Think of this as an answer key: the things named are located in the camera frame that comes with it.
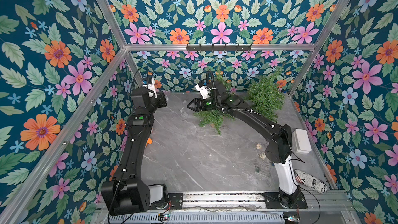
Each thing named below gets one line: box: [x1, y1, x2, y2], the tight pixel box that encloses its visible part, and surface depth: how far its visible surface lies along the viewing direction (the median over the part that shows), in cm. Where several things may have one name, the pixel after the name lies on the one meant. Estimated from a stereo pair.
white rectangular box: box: [292, 128, 312, 154], surface depth 91 cm
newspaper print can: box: [293, 169, 329, 195], surface depth 78 cm
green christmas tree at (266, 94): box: [246, 67, 285, 122], surface depth 87 cm
